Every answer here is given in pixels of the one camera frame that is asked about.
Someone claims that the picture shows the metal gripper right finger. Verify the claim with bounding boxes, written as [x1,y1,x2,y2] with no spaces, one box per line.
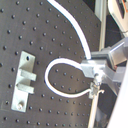
[88,65,125,95]

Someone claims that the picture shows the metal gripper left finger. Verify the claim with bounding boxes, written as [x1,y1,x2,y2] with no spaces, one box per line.
[80,47,114,76]

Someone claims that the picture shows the white cable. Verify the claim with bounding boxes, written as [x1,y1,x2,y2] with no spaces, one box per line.
[44,0,93,98]

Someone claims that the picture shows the black perforated breadboard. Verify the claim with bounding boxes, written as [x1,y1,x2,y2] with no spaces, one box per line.
[0,0,102,128]

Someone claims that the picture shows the metal cable clip bracket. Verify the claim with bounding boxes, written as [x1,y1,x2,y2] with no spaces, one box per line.
[11,51,37,112]

